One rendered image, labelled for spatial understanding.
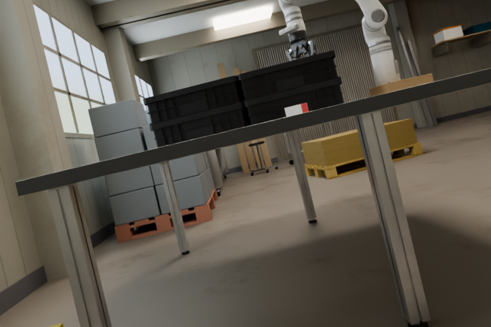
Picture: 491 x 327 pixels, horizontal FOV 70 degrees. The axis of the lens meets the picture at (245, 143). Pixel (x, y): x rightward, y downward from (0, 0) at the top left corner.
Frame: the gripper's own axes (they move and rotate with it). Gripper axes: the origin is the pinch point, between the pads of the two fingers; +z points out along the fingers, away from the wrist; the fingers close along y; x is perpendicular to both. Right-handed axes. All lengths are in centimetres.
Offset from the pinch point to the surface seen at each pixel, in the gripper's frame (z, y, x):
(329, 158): 66, 133, -243
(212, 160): 41, 298, -212
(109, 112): -32, 243, -43
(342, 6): -210, 221, -605
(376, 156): 38, -34, 32
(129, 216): 70, 245, -41
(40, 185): 24, 30, 98
